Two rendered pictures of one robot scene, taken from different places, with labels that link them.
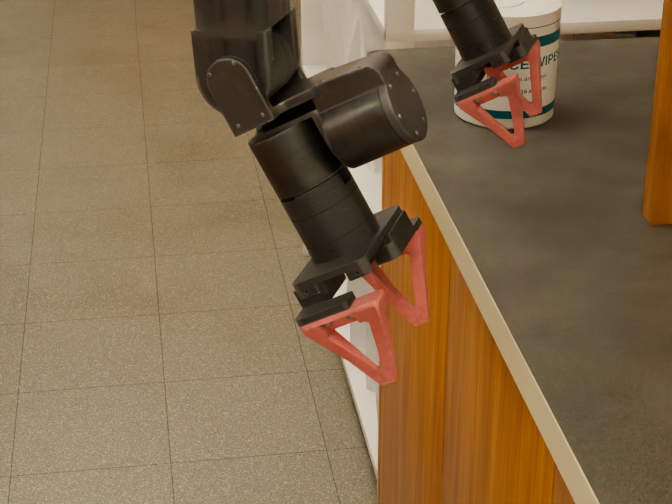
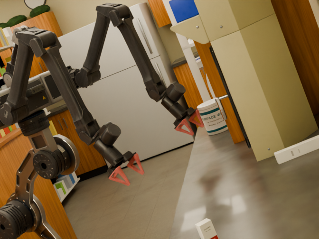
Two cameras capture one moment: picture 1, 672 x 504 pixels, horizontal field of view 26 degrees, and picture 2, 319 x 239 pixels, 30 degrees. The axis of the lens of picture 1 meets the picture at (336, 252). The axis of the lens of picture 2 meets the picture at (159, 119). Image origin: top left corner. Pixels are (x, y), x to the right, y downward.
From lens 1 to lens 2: 1.37 m
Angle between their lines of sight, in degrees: 25
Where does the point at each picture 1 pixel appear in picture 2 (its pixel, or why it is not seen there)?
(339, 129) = (103, 138)
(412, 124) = (115, 133)
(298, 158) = (100, 146)
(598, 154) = not seen: hidden behind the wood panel
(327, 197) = (107, 151)
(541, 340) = (190, 174)
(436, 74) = not seen: hidden behind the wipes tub
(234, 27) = (80, 125)
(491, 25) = (178, 109)
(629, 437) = (194, 186)
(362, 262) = (114, 161)
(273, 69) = (90, 131)
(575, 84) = not seen: hidden behind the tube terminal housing
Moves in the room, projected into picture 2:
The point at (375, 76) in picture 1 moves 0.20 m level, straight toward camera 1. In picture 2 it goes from (105, 126) to (83, 143)
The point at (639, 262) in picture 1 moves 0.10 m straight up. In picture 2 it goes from (224, 152) to (216, 130)
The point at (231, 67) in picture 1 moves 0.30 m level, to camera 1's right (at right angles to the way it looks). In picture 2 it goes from (82, 133) to (153, 107)
